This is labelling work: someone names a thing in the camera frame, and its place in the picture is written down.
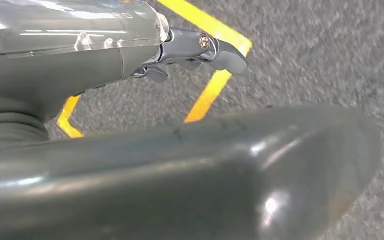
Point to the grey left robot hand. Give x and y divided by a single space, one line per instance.
178 185

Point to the yellow floor tape square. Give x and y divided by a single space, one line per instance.
212 92

